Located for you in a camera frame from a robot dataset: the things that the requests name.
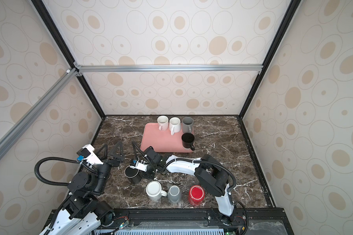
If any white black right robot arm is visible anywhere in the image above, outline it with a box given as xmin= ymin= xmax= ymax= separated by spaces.
xmin=140 ymin=146 xmax=237 ymax=217

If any silver aluminium rail back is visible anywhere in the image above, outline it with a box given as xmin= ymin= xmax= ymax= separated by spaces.
xmin=76 ymin=64 xmax=263 ymax=72

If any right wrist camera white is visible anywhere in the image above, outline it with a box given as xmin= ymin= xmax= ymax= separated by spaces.
xmin=129 ymin=160 xmax=148 ymax=172

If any small grey mug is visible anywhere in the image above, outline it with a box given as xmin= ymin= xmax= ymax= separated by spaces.
xmin=167 ymin=186 xmax=182 ymax=205

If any white mug front row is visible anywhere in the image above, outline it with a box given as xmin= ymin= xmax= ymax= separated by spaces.
xmin=146 ymin=181 xmax=168 ymax=201

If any tall grey mug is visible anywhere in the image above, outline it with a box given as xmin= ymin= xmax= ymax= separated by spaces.
xmin=182 ymin=117 xmax=194 ymax=134

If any pale pink mug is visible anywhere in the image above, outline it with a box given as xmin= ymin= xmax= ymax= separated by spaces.
xmin=157 ymin=116 xmax=169 ymax=131

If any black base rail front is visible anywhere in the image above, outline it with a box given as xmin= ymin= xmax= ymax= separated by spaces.
xmin=40 ymin=207 xmax=295 ymax=235

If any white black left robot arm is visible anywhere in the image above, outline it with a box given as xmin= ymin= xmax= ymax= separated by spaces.
xmin=34 ymin=142 xmax=125 ymax=235

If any pink rectangular tray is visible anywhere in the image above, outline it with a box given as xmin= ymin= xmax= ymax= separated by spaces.
xmin=140 ymin=123 xmax=193 ymax=153

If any black mug white rim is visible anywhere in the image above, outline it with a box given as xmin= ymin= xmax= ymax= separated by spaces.
xmin=125 ymin=165 xmax=143 ymax=184

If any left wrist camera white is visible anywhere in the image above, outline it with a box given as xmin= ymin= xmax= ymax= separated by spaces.
xmin=76 ymin=145 xmax=104 ymax=166

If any silver aluminium rail left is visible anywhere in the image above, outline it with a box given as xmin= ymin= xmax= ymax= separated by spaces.
xmin=0 ymin=68 xmax=77 ymax=160

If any white mug with handle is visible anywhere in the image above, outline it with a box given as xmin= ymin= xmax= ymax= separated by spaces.
xmin=169 ymin=117 xmax=181 ymax=135

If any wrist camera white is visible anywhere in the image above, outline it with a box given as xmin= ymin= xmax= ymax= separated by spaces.
xmin=129 ymin=160 xmax=148 ymax=172
xmin=76 ymin=145 xmax=104 ymax=166

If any red glass cup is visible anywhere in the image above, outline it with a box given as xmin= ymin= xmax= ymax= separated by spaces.
xmin=188 ymin=185 xmax=205 ymax=207

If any silver aluminium rail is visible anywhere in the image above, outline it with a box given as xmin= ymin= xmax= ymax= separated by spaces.
xmin=0 ymin=68 xmax=77 ymax=160
xmin=76 ymin=64 xmax=263 ymax=72

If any black frame post left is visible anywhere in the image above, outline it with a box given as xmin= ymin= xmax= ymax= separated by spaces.
xmin=31 ymin=0 xmax=106 ymax=119

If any white black upside-down mug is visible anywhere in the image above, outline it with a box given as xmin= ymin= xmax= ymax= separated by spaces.
xmin=181 ymin=133 xmax=195 ymax=151

